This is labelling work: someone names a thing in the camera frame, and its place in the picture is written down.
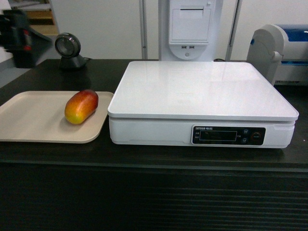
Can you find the red yellow mango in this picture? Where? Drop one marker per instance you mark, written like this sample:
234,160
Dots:
80,106

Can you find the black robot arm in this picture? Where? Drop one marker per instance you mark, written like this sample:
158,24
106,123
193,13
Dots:
18,38

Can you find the white checkout scale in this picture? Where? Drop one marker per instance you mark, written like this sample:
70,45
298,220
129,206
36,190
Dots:
218,104

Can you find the white POS terminal stand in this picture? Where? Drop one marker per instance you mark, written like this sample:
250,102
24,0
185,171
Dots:
188,29

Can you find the black barcode scanner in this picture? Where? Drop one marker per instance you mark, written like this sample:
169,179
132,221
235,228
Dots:
68,47

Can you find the beige plastic tray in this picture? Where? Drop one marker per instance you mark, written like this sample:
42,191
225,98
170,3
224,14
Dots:
38,116

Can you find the grey blue label printer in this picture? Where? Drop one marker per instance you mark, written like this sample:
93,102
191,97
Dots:
280,53

